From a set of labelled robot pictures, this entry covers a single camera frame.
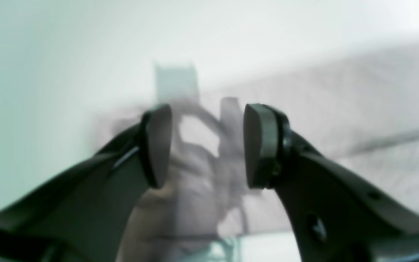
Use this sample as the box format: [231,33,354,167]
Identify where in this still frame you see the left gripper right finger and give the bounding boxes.
[243,103,419,262]

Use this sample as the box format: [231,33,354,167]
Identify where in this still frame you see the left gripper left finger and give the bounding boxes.
[0,104,172,262]

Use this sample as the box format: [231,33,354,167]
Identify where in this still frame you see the pink T-shirt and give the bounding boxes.
[93,40,419,262]

